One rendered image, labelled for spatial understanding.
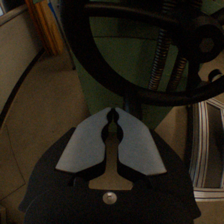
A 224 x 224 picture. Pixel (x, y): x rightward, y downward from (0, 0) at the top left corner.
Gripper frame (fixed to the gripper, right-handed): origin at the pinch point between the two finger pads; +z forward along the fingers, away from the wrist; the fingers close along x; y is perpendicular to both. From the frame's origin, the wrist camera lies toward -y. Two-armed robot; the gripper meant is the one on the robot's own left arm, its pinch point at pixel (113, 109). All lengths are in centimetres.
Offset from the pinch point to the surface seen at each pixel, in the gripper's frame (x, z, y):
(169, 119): 49, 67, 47
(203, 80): 32.1, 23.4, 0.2
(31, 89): -95, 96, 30
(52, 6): -51, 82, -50
